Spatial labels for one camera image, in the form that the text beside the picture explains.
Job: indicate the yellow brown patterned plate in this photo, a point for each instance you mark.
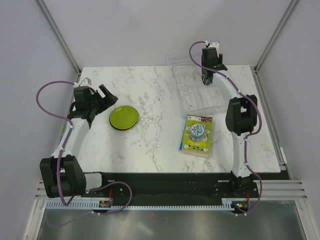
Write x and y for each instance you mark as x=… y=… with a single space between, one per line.
x=123 y=124

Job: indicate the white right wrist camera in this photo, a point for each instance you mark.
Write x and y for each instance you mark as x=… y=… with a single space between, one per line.
x=211 y=51

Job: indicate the white slotted cable duct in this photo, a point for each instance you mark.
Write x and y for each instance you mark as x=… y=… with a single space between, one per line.
x=100 y=205

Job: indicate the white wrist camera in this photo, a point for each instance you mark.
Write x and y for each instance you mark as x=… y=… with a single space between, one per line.
x=84 y=84
x=211 y=51

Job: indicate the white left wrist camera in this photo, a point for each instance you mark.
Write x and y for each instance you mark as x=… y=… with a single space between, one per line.
x=84 y=84

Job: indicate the green cover book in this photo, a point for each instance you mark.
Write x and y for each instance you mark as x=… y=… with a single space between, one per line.
x=197 y=135

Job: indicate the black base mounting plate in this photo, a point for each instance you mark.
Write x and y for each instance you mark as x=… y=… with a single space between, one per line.
x=170 y=188

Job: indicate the lime green plate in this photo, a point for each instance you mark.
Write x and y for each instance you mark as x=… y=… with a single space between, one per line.
x=124 y=111

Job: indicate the dark green plate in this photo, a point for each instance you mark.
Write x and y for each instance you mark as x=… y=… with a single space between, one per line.
x=207 y=80

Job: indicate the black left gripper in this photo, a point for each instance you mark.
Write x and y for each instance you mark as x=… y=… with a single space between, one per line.
x=107 y=101

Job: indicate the white wire dish rack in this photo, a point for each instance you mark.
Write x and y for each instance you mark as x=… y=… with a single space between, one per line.
x=190 y=95

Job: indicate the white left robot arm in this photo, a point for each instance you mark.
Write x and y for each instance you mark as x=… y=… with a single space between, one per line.
x=61 y=173

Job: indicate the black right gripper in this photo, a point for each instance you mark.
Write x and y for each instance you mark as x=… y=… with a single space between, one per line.
x=220 y=59

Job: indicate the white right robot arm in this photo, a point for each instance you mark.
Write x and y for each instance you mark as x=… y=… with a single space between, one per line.
x=241 y=115

